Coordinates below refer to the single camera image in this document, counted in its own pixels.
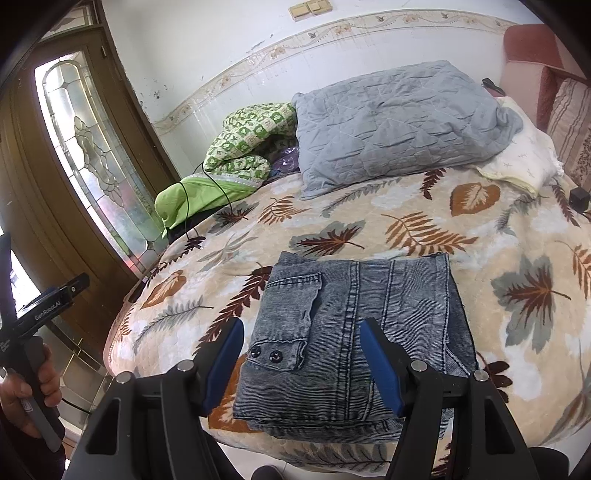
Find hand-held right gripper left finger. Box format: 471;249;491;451
81;318;245;480

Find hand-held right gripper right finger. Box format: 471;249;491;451
359;318;539;480

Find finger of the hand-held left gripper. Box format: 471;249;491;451
44;272;91;306

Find grey-blue corduroy pants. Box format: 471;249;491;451
232;251;479;441

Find person's left forearm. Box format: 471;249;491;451
0;413;66;480

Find person's left hand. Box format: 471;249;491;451
0;344;63;439

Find wooden door with patterned glass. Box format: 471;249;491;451
0;4;183;384

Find plain green cloth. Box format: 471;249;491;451
154;173;259;238

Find leaf-print beige blanket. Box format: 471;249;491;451
104;166;591;476

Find dark purple cloth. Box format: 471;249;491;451
270;145;303;178

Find green patterned quilt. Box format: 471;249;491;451
203;102;298;190

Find grey quilted pillow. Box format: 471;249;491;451
291;60;525;200

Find white pillow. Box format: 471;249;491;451
475;96;564;197

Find black power adapter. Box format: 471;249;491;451
569;187;591;214

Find striped cushion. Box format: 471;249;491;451
545;76;591;185

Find pink sofa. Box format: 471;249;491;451
501;23;591;185

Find thin black cable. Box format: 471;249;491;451
178;159;236;241

